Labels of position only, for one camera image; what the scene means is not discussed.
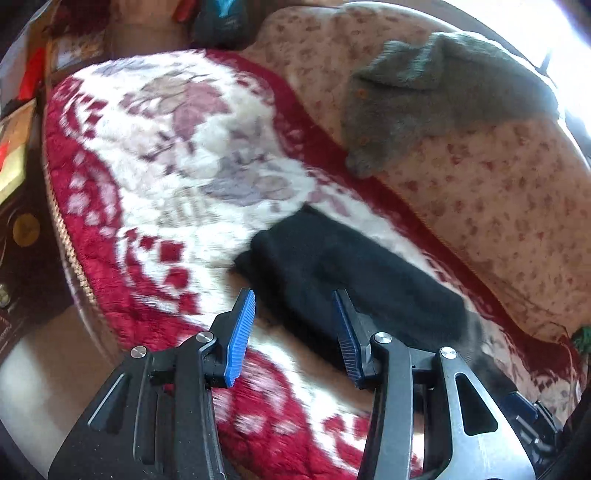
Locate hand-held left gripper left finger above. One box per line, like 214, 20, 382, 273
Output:
48, 288, 257, 480

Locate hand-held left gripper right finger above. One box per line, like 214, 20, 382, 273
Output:
332, 288, 536, 480

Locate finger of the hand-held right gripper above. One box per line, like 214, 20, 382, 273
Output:
499, 391, 540, 429

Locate black pants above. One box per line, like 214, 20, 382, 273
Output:
233, 205, 518, 414

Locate green yarn bundle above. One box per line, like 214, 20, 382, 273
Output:
571, 325, 591, 357

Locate pink floral quilt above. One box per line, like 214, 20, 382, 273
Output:
240, 4, 591, 344

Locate red and white floral blanket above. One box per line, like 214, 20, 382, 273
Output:
42, 48, 583, 480

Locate dark wooden cabinet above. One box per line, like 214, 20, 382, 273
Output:
0, 182, 75, 358

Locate grey fuzzy garment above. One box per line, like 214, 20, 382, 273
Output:
341, 32, 560, 179

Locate yellow box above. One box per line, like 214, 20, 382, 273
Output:
0, 98, 38, 206

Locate teal plastic bag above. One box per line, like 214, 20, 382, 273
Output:
193, 0, 252, 49

